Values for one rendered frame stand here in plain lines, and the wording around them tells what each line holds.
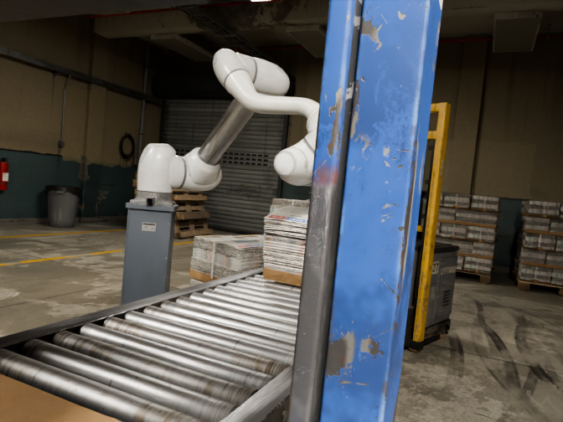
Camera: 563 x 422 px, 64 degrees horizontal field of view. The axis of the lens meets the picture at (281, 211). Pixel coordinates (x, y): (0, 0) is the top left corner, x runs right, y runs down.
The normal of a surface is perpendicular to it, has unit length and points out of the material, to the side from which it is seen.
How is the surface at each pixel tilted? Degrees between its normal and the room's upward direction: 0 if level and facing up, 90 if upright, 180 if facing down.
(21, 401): 0
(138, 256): 90
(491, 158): 90
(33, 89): 90
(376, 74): 90
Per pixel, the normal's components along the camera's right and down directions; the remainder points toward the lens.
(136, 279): 0.14, 0.07
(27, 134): 0.90, 0.11
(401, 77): -0.41, 0.00
